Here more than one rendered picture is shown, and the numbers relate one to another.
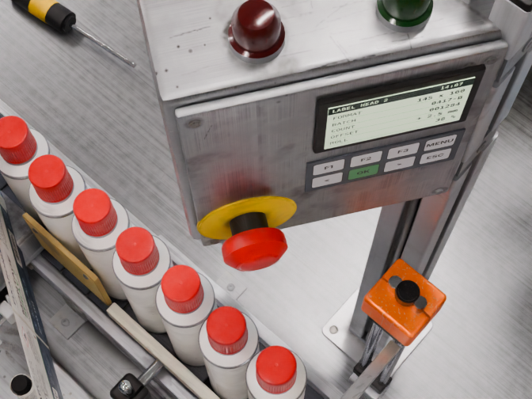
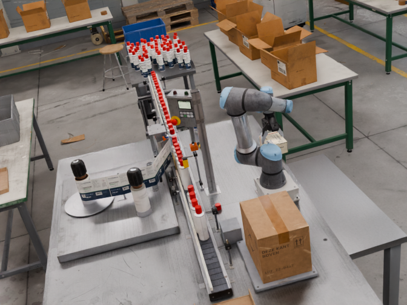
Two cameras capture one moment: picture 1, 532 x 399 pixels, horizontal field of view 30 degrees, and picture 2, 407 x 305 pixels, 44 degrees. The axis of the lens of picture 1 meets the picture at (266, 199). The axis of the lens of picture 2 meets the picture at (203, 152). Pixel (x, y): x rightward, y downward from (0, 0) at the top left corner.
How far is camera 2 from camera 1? 2.56 m
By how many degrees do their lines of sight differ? 45
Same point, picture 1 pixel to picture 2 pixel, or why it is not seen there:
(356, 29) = (181, 95)
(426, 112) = (186, 105)
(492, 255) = (237, 189)
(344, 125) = (180, 104)
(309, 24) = (179, 94)
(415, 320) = (192, 146)
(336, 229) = (217, 180)
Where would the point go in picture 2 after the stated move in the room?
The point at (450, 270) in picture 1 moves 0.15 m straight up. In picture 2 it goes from (229, 188) to (226, 167)
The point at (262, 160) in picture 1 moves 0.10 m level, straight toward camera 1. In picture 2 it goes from (174, 108) to (163, 116)
